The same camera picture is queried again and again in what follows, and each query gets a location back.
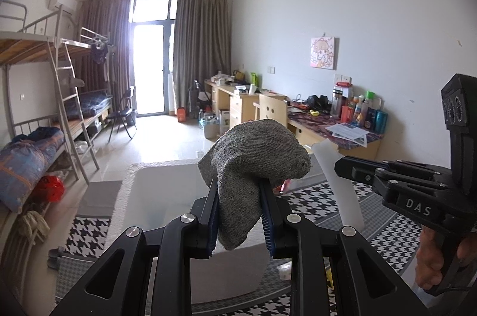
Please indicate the bucket with water bottles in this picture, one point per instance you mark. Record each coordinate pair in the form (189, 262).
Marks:
(208, 126)

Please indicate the glass balcony door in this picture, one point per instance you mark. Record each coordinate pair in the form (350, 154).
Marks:
(151, 70)

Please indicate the wooden smiley chair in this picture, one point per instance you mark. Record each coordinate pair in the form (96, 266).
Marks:
(272, 109)

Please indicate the blue bedding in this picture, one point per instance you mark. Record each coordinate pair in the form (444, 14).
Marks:
(93, 103)

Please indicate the houndstooth table cloth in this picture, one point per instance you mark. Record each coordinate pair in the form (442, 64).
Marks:
(316, 208)

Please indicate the person's right hand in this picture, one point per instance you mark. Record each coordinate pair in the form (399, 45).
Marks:
(428, 256)

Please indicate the black folding chair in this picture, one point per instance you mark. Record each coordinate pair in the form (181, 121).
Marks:
(121, 114)

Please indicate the white carton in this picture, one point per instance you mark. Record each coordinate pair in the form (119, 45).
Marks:
(224, 121)

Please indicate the wooden desk with patterned cover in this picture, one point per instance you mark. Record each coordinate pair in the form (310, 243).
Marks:
(320, 131)

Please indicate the green paper bag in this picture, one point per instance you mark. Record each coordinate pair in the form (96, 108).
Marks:
(253, 79)

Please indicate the red snack packet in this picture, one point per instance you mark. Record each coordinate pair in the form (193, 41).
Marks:
(286, 186)

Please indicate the printed paper sheets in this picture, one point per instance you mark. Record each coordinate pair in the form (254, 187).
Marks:
(348, 132)

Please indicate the metal bed ladder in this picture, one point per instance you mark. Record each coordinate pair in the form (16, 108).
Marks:
(70, 96)

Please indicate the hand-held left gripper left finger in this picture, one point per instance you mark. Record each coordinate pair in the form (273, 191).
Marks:
(212, 226)

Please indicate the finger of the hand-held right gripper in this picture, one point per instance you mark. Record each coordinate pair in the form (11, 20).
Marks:
(354, 169)
(410, 166)

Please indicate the blue orange plaid quilt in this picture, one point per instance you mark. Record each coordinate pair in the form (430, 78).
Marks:
(26, 163)

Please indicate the white foam box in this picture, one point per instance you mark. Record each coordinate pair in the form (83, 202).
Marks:
(164, 189)

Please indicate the cluster of toiletry bottles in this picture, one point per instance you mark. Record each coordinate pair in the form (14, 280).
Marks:
(367, 113)

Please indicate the wooden desk with drawers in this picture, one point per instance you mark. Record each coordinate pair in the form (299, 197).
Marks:
(238, 107)

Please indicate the large metal bunk bed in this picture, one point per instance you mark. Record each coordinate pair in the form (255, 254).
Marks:
(22, 47)

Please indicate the white air conditioner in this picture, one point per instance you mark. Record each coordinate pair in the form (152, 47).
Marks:
(61, 3)

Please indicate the small metal bunk bed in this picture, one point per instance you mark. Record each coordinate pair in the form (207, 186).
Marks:
(93, 40)

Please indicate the grey slippers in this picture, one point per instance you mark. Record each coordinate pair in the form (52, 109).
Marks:
(56, 258)

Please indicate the orange floor box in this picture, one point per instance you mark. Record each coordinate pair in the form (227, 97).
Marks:
(181, 114)

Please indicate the white wall socket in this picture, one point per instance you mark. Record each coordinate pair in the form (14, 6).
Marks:
(343, 78)

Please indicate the black headphones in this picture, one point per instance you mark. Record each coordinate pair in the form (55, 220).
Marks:
(318, 101)

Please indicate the pink wall picture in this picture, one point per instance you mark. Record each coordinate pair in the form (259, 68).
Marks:
(322, 53)

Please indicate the red plastic bag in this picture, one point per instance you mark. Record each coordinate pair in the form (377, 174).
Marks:
(50, 189)

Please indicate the grey knit sock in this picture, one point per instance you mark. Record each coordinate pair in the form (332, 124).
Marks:
(253, 159)

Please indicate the dark hanging garment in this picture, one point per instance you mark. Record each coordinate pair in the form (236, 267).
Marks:
(98, 55)

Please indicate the brown curtain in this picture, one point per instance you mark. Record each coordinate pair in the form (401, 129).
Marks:
(100, 25)
(201, 47)

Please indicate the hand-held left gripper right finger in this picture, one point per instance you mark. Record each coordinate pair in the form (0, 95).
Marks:
(267, 226)

